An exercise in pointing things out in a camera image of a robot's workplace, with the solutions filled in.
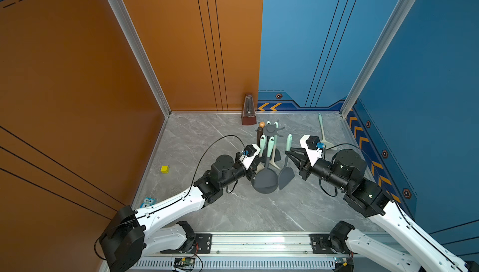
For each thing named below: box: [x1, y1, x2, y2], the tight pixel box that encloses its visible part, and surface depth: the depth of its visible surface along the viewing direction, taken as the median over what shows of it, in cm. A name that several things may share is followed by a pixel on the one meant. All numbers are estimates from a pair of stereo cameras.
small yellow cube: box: [160, 165, 170, 174], surface depth 95 cm
